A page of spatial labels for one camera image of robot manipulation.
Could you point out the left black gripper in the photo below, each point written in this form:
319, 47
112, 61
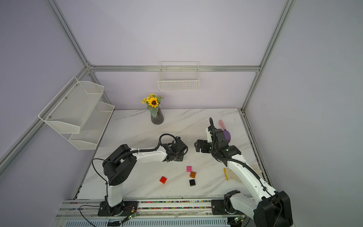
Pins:
181, 158

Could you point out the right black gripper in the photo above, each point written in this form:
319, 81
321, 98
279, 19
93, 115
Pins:
205, 143

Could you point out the pink lego brick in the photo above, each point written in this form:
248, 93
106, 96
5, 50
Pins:
189, 169

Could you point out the red lego brick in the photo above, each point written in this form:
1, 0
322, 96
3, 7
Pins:
163, 180

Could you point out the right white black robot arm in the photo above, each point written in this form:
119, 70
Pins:
267, 207

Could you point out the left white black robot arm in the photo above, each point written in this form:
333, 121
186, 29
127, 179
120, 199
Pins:
119, 165

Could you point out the orange lego brick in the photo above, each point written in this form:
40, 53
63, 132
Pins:
193, 175

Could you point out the black lego brick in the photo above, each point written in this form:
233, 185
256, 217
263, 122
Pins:
192, 182

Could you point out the sunflower in grey vase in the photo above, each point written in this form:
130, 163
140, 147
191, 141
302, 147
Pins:
153, 103

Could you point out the white mesh two-tier shelf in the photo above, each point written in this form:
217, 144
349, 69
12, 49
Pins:
78, 114

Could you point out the purple trowel pink handle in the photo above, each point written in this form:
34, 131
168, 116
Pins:
226, 132

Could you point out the yellow handled brush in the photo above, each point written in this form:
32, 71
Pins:
226, 175

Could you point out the aluminium frame rail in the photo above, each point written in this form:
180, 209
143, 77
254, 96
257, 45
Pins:
147, 208

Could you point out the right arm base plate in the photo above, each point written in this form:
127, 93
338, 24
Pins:
224, 207

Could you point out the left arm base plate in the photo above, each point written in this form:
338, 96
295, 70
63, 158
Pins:
125, 208

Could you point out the white wire wall basket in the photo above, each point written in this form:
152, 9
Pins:
178, 75

